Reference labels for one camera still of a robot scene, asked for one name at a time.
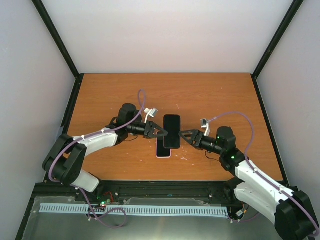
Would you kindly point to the black smartphone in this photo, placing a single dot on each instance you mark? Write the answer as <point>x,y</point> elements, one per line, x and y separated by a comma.
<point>163,151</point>

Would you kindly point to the maroon smartphone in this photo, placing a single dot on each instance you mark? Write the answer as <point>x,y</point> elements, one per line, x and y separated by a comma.
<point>172,124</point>

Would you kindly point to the black aluminium frame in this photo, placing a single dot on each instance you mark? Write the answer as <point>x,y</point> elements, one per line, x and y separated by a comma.
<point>289,16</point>

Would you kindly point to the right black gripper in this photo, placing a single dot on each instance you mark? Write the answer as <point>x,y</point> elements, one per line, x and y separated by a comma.
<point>196,133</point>

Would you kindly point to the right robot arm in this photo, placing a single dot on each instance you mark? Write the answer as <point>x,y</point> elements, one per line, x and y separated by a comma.
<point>290,211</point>

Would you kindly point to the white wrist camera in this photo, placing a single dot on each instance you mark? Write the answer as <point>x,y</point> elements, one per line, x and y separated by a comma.
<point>150,113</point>
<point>205,124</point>

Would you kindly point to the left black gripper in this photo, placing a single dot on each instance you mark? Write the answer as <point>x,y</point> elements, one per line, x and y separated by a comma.
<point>150,124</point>

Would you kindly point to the small electronics board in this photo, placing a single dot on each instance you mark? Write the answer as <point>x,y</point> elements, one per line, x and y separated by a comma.
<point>106,200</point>

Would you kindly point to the light blue cable duct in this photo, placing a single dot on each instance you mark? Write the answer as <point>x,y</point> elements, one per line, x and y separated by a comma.
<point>136,210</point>

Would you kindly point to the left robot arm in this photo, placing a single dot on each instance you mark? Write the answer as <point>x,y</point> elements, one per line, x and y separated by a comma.
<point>64,163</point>

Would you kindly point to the pink phone case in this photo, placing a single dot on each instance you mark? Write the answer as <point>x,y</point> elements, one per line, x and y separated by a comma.
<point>163,156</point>

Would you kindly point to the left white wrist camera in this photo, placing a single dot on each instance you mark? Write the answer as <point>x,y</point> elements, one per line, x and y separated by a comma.
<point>150,113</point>

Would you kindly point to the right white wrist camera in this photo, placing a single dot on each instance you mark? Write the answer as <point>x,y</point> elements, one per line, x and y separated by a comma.
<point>205,124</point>

